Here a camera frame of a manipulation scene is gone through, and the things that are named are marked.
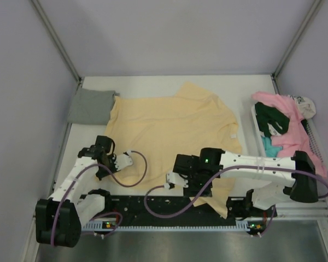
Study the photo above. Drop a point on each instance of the right aluminium corner post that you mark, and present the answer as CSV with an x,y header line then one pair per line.
x,y
299,34

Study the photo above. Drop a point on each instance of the folded grey t shirt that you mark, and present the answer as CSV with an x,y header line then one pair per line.
x,y
90,107

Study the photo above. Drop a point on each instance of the aluminium corner post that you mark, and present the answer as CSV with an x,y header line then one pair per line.
x,y
42,15
299,34

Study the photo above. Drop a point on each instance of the teal t shirt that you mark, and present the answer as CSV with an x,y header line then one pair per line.
x,y
270,150

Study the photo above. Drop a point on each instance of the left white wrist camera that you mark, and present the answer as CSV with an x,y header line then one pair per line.
x,y
123,160

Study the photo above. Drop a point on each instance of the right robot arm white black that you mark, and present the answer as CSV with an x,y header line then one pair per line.
x,y
289,178

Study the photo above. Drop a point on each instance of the white printed t shirt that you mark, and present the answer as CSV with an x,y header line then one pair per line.
x,y
305,106

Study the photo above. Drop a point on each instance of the pink t shirt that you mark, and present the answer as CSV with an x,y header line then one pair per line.
x,y
295,138

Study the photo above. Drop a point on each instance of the white slotted cable duct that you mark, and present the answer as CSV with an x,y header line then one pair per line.
x,y
237,226

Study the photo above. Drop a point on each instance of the aluminium front rail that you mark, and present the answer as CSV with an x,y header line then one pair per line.
x,y
302,211

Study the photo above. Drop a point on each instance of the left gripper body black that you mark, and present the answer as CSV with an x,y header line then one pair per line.
x,y
110,163

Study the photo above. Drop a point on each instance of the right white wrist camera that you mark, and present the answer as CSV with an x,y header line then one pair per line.
x,y
174,179

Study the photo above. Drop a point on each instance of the dark green t shirt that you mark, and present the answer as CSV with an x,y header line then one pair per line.
x,y
270,120

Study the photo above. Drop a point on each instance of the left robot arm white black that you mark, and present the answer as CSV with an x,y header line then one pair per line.
x,y
61,217

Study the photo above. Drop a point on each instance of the yellow t shirt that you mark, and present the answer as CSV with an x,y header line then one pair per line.
x,y
161,128

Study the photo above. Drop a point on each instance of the white laundry basket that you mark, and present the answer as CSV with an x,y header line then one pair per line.
x,y
314,140

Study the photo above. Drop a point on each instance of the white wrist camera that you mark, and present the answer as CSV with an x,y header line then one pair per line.
x,y
174,179
123,160

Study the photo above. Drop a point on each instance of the left aluminium corner post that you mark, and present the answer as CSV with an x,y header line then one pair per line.
x,y
42,15

